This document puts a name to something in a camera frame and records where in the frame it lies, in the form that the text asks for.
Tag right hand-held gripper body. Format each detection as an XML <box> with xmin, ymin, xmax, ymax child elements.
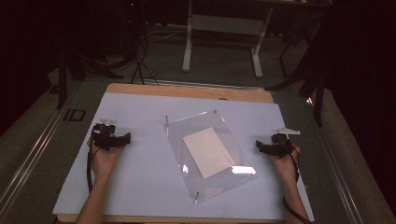
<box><xmin>268</xmin><ymin>127</ymin><xmax>302</xmax><ymax>159</ymax></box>

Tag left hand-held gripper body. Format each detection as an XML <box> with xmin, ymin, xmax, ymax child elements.
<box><xmin>91</xmin><ymin>118</ymin><xmax>126</xmax><ymax>153</ymax></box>

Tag photo card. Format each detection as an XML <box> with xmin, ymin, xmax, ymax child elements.
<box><xmin>182</xmin><ymin>126</ymin><xmax>237</xmax><ymax>180</ymax></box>

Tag clear acrylic photo frame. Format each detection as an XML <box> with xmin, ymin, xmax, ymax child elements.
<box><xmin>163</xmin><ymin>108</ymin><xmax>259</xmax><ymax>206</ymax></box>

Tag person's left hand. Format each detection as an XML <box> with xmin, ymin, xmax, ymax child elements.
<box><xmin>86</xmin><ymin>138</ymin><xmax>126</xmax><ymax>182</ymax></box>

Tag person's right hand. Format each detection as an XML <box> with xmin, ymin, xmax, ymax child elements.
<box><xmin>266</xmin><ymin>144</ymin><xmax>302</xmax><ymax>185</ymax></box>

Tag white table mat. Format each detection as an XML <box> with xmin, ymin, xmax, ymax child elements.
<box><xmin>51</xmin><ymin>91</ymin><xmax>316</xmax><ymax>222</ymax></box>

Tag black metal stand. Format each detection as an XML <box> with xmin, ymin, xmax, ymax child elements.
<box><xmin>55</xmin><ymin>46</ymin><xmax>125</xmax><ymax>110</ymax></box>

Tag wooden table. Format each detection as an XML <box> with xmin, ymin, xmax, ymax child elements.
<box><xmin>56</xmin><ymin>82</ymin><xmax>316</xmax><ymax>224</ymax></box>

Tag black chair legs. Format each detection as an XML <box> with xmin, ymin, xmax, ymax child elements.
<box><xmin>265</xmin><ymin>12</ymin><xmax>330</xmax><ymax>127</ymax></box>

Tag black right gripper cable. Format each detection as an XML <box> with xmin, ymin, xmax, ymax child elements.
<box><xmin>279</xmin><ymin>136</ymin><xmax>313</xmax><ymax>224</ymax></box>

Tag metal floor rail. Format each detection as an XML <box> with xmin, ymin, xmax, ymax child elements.
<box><xmin>0</xmin><ymin>79</ymin><xmax>85</xmax><ymax>214</ymax></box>
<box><xmin>306</xmin><ymin>98</ymin><xmax>366</xmax><ymax>224</ymax></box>

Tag white floor cable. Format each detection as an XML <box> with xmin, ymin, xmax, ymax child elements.
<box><xmin>147</xmin><ymin>21</ymin><xmax>189</xmax><ymax>43</ymax></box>

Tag white metal desk frame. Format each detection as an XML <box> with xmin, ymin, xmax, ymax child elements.
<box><xmin>181</xmin><ymin>0</ymin><xmax>332</xmax><ymax>79</ymax></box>

